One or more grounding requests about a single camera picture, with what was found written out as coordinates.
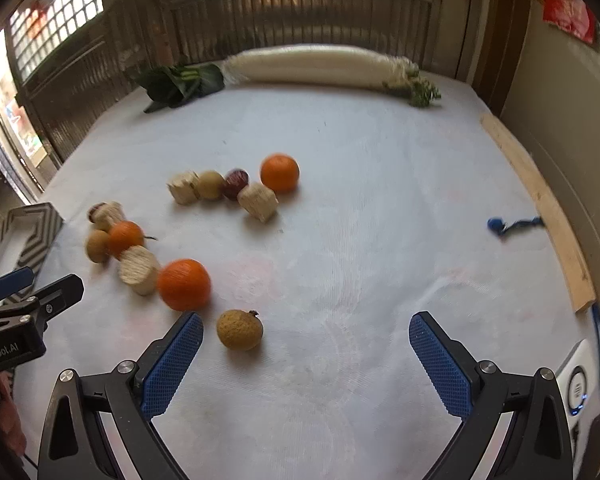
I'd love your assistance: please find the round beige sugarcane chunk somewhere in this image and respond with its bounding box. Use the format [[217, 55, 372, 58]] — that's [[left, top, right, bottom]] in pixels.
[[119, 245, 161, 296]]

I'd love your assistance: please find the dark red jujube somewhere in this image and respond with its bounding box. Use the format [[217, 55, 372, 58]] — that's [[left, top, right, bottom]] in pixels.
[[87, 203, 104, 223], [222, 168, 249, 202]]

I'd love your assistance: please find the orange mandarin with stem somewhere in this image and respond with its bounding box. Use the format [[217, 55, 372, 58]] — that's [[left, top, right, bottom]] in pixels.
[[107, 220, 147, 259]]

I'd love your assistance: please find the large orange mandarin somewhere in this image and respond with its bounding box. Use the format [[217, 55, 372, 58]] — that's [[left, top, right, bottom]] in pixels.
[[157, 259, 212, 311]]

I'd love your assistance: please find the tan longan with stem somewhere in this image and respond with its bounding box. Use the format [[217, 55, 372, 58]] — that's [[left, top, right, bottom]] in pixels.
[[216, 309, 263, 351]]

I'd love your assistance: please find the person's left hand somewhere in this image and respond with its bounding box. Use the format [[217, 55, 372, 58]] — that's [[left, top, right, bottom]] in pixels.
[[0, 372, 27, 457]]

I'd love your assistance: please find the striped cardboard tray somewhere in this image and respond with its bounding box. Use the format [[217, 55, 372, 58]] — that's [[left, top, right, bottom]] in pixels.
[[0, 203, 64, 304]]

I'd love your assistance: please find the wooden strip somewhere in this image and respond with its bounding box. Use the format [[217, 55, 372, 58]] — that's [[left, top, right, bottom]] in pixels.
[[480, 113, 596, 313]]

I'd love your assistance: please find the tan longan right group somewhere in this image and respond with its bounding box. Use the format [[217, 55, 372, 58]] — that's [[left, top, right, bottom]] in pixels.
[[196, 170, 225, 200]]

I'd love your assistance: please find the dark green leafy vegetable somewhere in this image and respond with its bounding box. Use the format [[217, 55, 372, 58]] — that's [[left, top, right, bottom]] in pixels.
[[135, 63, 225, 114]]

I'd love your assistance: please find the orange mandarin far right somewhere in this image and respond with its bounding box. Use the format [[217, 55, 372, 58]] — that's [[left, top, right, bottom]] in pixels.
[[260, 153, 300, 193]]

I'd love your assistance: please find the long white radish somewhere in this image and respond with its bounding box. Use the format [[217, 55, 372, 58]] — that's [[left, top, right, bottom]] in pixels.
[[221, 44, 441, 108]]

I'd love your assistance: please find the white device with cable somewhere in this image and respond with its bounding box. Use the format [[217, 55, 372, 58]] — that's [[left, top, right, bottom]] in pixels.
[[554, 301, 600, 441]]

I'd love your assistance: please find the blue string piece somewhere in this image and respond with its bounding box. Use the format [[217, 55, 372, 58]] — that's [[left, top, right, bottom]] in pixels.
[[486, 214, 546, 239]]

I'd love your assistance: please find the red wall poster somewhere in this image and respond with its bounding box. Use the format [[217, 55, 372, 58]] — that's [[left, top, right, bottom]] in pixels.
[[538, 0, 598, 47]]

